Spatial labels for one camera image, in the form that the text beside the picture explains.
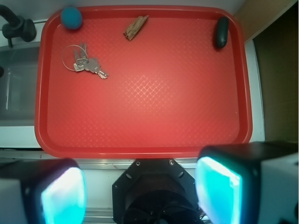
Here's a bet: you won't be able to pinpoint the black oval case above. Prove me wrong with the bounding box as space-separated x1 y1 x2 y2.
215 17 229 49

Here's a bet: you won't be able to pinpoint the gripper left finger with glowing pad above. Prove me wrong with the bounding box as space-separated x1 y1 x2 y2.
0 159 87 224

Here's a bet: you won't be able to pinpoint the red plastic tray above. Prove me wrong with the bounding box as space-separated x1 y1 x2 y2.
35 6 252 159

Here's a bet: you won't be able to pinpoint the brown wood piece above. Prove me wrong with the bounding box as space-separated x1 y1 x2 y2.
123 15 149 41

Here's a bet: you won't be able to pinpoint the black faucet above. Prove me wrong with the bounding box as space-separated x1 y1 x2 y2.
0 4 37 48

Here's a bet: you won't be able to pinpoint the blue textured ball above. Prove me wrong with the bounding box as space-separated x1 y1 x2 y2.
60 7 83 30

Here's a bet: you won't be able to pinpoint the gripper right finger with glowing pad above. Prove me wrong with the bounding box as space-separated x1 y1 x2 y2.
195 142 299 224

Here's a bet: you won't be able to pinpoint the silver keys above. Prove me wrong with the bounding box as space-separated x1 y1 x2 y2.
62 42 109 79

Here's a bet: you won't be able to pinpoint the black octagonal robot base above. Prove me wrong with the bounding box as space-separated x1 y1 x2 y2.
112 159 203 224

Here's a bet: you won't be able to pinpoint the grey sink basin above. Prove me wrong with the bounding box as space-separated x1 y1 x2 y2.
0 44 39 126

